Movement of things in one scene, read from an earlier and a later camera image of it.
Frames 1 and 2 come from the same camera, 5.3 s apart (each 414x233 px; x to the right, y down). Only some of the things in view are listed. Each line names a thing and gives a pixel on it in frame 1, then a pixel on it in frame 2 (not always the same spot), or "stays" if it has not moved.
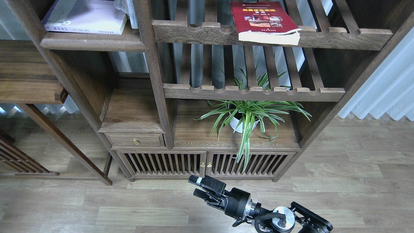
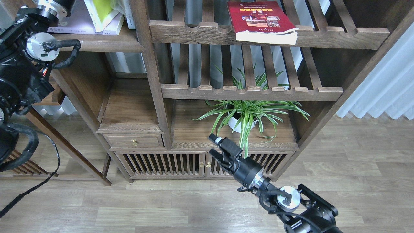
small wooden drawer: x=117 y=139 stays
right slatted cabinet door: x=260 y=164 stays
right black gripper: x=235 y=202 -> x=247 y=171
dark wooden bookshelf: x=213 y=90 stays
